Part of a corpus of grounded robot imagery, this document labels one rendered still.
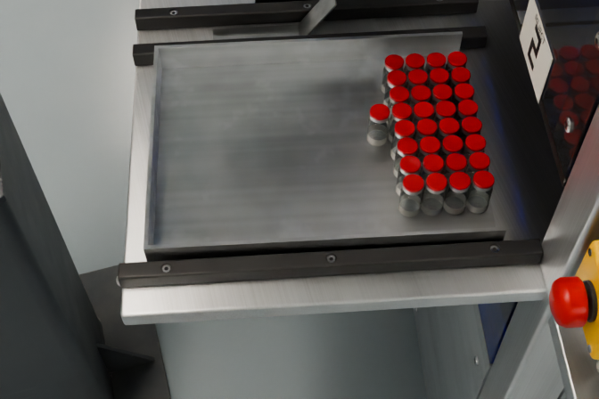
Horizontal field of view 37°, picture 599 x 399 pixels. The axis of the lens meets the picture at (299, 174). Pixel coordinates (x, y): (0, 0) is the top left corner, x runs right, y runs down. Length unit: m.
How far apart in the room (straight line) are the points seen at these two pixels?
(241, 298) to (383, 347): 0.97
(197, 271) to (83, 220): 1.17
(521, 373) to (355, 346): 0.82
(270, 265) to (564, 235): 0.27
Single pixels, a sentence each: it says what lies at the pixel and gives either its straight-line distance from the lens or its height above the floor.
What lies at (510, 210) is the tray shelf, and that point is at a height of 0.88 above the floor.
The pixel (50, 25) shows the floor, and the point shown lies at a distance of 2.40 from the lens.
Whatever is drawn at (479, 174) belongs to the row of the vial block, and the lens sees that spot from 0.87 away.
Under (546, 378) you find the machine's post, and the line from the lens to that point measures 1.04.
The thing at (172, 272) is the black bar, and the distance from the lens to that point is 0.84.
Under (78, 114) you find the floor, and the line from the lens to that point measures 2.18.
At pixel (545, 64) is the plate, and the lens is 0.83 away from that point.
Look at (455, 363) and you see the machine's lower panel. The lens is 1.36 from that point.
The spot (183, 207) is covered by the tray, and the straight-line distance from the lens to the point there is 0.90.
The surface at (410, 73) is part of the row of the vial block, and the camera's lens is 0.95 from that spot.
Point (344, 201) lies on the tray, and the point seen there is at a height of 0.88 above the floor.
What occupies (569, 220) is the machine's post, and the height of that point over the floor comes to 0.98.
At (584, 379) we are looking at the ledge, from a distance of 0.84.
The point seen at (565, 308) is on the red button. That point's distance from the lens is 0.72.
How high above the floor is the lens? 1.63
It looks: 54 degrees down
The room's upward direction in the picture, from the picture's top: 1 degrees counter-clockwise
